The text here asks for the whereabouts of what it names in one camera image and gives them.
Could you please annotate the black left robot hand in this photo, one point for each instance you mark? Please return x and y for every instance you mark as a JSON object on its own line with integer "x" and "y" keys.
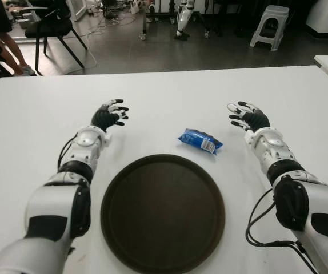
{"x": 104, "y": 118}

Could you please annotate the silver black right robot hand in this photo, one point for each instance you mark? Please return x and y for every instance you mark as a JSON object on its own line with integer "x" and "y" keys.
{"x": 256, "y": 118}

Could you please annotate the blue Oreo cookie pack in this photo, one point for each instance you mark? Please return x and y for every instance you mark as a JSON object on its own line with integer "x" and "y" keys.
{"x": 195, "y": 138}

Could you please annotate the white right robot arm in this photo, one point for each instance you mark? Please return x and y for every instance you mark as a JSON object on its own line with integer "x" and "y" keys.
{"x": 272, "y": 148}

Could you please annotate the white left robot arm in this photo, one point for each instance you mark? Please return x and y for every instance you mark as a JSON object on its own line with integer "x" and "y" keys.
{"x": 52, "y": 205}

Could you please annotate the black wheeled metal stand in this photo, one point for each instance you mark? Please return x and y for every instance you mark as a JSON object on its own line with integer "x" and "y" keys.
{"x": 144, "y": 23}

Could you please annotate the black chair with armrests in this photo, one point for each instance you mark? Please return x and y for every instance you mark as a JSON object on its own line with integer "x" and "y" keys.
{"x": 52, "y": 27}

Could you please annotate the white plastic stool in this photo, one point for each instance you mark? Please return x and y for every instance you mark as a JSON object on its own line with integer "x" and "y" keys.
{"x": 275, "y": 12}

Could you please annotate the white framed panel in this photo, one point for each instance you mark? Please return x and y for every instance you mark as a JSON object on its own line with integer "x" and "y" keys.
{"x": 78, "y": 8}

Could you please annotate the round dark brown tray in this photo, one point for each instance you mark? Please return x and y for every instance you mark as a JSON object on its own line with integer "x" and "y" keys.
{"x": 164, "y": 214}

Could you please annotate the white cabinet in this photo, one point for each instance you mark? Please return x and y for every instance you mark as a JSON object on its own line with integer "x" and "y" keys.
{"x": 327, "y": 17}

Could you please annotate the white humanoid robot leg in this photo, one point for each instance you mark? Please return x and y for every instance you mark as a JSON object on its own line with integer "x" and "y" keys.
{"x": 183, "y": 17}

